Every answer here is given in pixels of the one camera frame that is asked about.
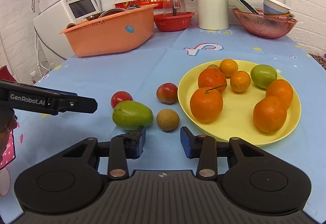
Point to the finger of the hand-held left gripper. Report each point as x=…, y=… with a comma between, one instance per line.
x=79, y=104

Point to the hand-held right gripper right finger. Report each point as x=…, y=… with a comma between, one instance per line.
x=186, y=141

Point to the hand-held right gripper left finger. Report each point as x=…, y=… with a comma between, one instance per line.
x=140, y=141

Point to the green mango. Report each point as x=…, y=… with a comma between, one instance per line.
x=132, y=115
x=263, y=76

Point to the small brown round fruit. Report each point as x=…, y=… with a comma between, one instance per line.
x=168, y=120
x=213, y=67

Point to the orange with stem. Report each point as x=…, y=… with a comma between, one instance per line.
x=206, y=105

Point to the yellow plastic plate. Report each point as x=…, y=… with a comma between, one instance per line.
x=236, y=117

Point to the small tangerine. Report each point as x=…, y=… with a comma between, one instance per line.
x=228, y=67
x=240, y=81

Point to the person's left hand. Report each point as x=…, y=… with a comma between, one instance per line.
x=7, y=124

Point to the blue printed tablecloth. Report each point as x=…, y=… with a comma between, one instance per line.
x=101, y=73

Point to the red tomato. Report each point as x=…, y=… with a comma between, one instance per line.
x=121, y=98

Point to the red apple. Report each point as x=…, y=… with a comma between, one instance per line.
x=167, y=93

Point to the orange plastic basin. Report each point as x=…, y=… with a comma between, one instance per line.
x=107, y=38

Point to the white appliance with screen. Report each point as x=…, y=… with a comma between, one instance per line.
x=53, y=28

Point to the metal bowl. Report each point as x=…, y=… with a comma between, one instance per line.
x=107, y=14

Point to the red plastic basket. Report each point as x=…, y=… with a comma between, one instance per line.
x=174, y=21

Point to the pink glass bowl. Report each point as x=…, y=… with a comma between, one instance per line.
x=264, y=26

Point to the white dish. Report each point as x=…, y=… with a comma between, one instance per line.
x=242, y=3

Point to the patterned dark cloth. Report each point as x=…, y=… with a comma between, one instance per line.
x=318, y=61

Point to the blue and white bowl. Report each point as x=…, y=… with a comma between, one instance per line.
x=275, y=7

